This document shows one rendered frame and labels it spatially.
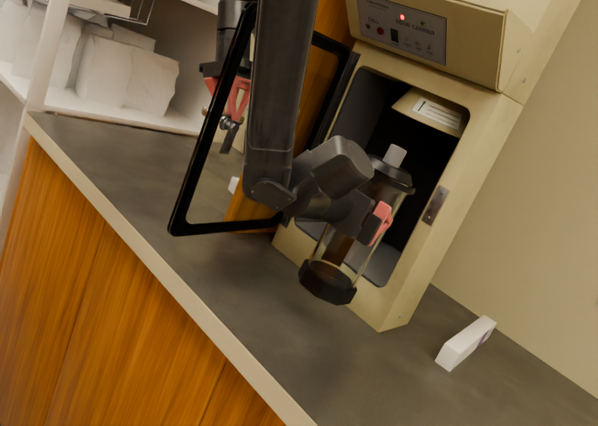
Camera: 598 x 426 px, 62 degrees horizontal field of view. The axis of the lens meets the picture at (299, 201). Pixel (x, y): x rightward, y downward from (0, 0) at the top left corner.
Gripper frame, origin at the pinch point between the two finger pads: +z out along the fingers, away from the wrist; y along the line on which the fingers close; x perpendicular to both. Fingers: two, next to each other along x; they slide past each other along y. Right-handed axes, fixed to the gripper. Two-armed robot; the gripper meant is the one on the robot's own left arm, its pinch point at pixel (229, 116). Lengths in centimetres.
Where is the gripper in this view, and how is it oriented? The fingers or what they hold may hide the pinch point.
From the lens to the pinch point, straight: 89.9
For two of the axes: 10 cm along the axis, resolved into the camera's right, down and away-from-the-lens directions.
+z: -0.5, 10.0, 0.3
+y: -8.1, -0.5, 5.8
